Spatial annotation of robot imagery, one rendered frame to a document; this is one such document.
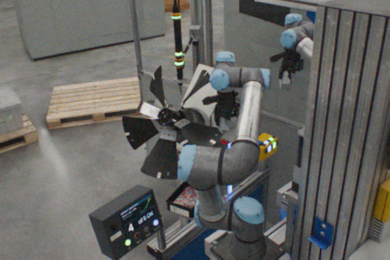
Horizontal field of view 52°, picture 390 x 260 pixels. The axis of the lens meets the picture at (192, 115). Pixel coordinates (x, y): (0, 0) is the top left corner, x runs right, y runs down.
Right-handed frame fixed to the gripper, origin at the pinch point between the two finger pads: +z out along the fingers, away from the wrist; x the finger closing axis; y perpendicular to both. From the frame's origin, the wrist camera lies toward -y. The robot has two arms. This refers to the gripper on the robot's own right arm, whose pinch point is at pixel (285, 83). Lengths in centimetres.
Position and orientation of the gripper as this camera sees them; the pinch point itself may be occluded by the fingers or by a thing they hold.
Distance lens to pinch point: 208.6
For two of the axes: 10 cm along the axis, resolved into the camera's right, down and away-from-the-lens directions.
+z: 0.4, 8.9, 4.6
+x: 6.9, -3.6, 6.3
